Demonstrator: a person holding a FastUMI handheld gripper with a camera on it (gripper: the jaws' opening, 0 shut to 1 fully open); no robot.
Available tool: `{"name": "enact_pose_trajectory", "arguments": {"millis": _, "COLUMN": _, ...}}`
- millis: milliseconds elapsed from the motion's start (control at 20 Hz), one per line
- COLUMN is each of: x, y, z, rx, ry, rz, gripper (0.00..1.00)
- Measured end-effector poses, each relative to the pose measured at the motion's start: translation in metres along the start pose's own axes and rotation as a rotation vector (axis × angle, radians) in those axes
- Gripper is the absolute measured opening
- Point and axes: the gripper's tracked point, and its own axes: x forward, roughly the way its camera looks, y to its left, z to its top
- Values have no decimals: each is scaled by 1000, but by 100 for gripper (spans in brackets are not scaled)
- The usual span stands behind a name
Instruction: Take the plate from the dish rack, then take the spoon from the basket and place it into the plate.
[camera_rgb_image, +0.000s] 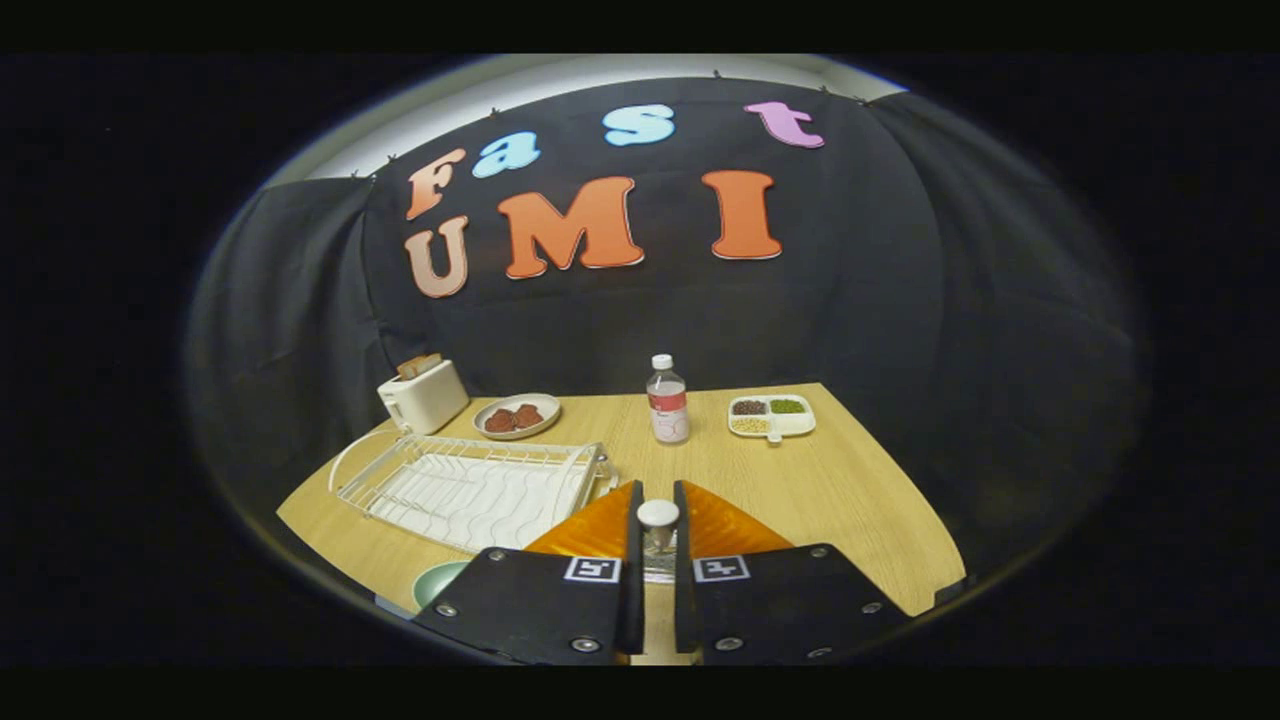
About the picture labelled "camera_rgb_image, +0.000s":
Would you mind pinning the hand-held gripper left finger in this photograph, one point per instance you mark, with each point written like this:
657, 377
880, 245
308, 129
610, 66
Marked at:
530, 610

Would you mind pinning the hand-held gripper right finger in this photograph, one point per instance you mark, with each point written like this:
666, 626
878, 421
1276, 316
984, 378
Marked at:
790, 610

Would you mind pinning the green plate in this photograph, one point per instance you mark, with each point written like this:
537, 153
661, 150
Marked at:
440, 582

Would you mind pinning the white divided dish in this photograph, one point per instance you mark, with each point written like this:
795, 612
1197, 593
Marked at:
792, 424

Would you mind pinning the white round serving plate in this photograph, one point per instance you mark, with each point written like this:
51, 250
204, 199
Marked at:
548, 402

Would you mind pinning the yellow beans pile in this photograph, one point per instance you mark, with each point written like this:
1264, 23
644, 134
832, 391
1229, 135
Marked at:
750, 425

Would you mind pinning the red meat piece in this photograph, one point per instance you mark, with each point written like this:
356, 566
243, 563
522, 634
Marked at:
528, 415
499, 421

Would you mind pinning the green beans pile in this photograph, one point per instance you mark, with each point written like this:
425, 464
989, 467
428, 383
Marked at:
787, 406

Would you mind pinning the dark brown beans pile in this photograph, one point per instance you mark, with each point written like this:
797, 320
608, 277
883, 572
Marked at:
749, 407

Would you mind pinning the white toaster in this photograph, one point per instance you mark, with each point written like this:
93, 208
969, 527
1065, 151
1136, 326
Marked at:
430, 402

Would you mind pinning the clear bottle red label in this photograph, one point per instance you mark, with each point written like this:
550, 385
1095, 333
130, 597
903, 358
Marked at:
668, 405

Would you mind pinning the brown toast slice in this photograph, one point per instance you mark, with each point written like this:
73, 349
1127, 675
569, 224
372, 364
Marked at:
431, 362
410, 369

